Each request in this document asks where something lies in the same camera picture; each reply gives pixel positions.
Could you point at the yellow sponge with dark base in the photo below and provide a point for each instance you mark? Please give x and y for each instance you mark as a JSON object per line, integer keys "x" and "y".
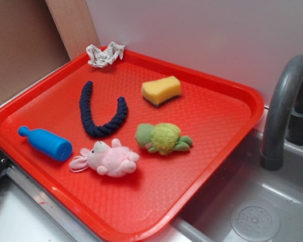
{"x": 159, "y": 92}

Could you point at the green plush turtle toy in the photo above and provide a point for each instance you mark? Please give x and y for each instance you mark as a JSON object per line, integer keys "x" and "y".
{"x": 163, "y": 138}

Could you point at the red plastic tray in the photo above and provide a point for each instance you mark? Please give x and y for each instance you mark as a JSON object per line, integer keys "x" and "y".
{"x": 217, "y": 114}

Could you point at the pink plush bunny toy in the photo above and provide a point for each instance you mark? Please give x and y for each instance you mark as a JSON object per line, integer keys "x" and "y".
{"x": 115, "y": 160}

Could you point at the crumpled white paper towel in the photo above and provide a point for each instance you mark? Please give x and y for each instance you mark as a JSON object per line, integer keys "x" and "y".
{"x": 101, "y": 58}

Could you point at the blue plastic toy bottle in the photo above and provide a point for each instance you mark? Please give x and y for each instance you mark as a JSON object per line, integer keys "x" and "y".
{"x": 48, "y": 143}

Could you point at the grey toy sink basin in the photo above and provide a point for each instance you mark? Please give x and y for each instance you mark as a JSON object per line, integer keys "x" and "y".
{"x": 244, "y": 202}

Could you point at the light wooden board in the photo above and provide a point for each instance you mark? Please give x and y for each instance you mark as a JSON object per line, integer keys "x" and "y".
{"x": 74, "y": 24}

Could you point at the grey toy faucet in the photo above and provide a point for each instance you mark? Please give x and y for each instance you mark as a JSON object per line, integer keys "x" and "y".
{"x": 284, "y": 120}

